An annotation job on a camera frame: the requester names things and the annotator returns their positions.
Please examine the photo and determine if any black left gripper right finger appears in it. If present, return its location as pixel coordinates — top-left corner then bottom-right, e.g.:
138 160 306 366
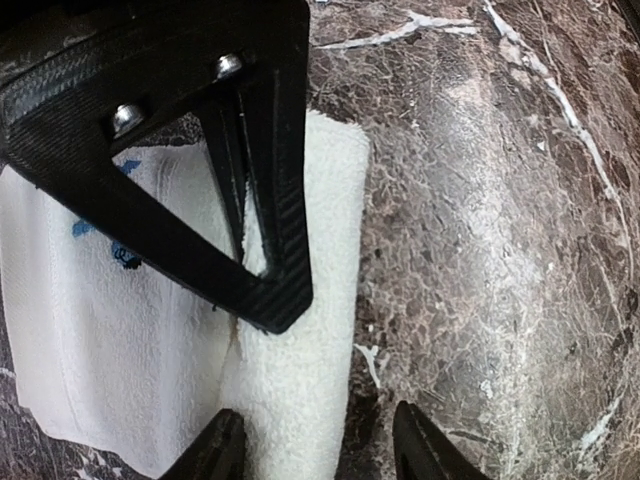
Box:
392 401 489 480

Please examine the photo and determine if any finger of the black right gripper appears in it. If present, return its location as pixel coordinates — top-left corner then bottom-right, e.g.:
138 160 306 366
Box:
1 1 313 334
195 89 280 275

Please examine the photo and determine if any cream white towel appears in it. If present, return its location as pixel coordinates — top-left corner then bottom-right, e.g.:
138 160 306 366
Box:
1 111 370 479

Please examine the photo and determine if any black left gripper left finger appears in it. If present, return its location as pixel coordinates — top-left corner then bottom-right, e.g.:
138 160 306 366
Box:
160 409 246 480

